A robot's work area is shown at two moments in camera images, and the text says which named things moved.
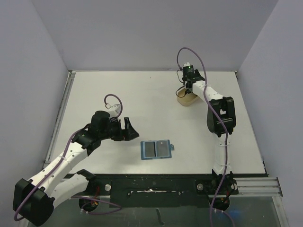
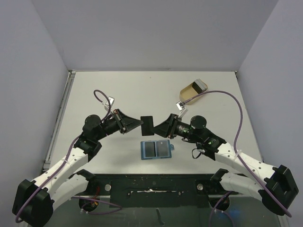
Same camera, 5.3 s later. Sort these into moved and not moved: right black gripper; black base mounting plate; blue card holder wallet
Moved: right black gripper
Not moved: blue card holder wallet; black base mounting plate
